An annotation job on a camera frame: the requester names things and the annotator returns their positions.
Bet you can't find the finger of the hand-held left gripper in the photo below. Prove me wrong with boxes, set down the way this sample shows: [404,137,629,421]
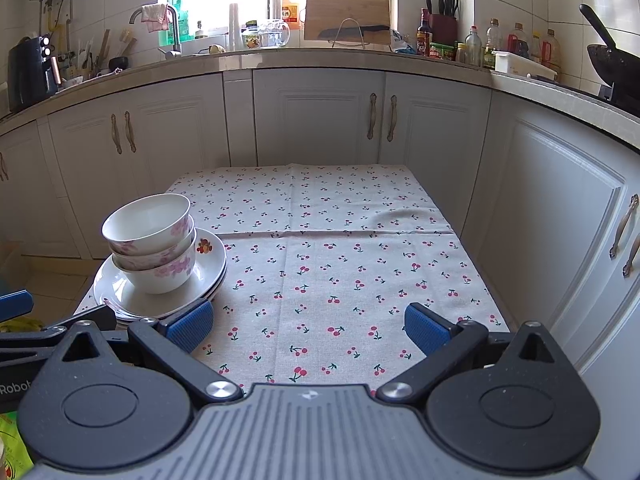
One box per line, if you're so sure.
[0,290,34,321]
[0,305,117,356]

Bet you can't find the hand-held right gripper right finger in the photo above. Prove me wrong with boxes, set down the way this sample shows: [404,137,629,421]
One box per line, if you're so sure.
[375,303,571,404]

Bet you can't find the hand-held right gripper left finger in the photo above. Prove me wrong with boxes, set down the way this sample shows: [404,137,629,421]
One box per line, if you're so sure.
[47,299,246,404]

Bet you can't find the white plate with fruit print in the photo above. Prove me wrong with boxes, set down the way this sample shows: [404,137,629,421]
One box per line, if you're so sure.
[97,265,228,323]
[95,260,228,321]
[92,227,228,319]

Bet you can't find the white floral bowl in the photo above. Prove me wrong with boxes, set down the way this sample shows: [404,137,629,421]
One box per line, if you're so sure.
[107,215,197,272]
[111,232,198,295]
[101,193,193,256]

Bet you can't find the yellow object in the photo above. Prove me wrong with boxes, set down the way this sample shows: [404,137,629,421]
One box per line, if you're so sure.
[0,316,43,333]

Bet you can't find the green plastic bag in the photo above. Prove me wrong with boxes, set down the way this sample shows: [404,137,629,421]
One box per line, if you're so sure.
[0,412,33,480]

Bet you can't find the white cabinet door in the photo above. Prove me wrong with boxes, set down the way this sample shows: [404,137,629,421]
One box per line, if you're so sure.
[125,74,226,196]
[379,72,495,241]
[575,240,640,480]
[472,91,640,361]
[0,120,56,261]
[47,91,128,261]
[252,70,387,167]

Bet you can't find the cherry print tablecloth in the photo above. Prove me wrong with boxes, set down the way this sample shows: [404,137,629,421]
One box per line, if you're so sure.
[75,162,511,396]

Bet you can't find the white kitchen cabinet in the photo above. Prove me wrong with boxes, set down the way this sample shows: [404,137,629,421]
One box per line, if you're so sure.
[0,67,640,480]

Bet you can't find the black air fryer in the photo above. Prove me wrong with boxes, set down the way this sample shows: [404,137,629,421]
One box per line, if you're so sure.
[7,36,59,113]

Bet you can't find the kitchen utensils in holder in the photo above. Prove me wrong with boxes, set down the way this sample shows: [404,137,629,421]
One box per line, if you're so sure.
[70,29,137,77]

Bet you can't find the white plastic tray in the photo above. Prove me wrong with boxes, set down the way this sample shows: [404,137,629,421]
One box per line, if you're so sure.
[492,50,558,82]

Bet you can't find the clear glass bottle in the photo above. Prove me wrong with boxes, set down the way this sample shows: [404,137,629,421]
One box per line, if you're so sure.
[483,19,502,70]
[465,26,483,66]

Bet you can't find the blue plastic bag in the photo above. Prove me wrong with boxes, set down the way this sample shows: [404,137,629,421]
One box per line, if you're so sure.
[390,30,417,54]

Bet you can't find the dark soy sauce bottle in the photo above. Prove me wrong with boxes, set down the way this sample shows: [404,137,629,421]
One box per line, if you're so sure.
[416,8,434,57]

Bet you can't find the beige kitchen countertop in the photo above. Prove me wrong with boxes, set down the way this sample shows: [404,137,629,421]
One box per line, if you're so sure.
[0,47,640,151]

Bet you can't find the metal kitchen faucet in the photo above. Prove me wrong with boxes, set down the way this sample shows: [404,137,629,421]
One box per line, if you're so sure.
[129,4,182,58]

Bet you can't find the red seasoning bottle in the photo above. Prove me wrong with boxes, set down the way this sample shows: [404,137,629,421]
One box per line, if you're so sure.
[507,22,531,59]

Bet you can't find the large cooking oil bottle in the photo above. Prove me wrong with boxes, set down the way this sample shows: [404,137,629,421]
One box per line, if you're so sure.
[542,29,562,78]

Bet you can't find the red knife holder with knives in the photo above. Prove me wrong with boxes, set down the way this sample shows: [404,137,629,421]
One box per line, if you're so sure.
[425,0,460,47]

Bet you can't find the stack of plastic cups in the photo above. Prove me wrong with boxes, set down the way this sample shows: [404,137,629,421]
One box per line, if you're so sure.
[227,3,242,52]

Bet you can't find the glass pitcher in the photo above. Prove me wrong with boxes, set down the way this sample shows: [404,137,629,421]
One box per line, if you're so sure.
[257,18,292,48]

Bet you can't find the green dish soap bottle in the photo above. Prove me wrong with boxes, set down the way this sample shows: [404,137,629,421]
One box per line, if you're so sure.
[172,0,195,43]

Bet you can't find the black kitchen knife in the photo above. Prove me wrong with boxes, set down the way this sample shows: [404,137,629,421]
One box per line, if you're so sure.
[317,25,390,43]

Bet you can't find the pink dish cloth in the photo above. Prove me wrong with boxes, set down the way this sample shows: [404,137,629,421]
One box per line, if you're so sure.
[141,3,171,34]

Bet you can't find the black wok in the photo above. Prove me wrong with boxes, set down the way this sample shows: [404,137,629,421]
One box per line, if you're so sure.
[579,4,640,108]

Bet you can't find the wooden cutting board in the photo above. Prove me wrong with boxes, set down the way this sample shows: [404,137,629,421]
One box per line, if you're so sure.
[304,0,391,42]

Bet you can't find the wire cutting board rack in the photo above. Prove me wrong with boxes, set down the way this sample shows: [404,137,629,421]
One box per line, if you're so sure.
[330,18,368,49]

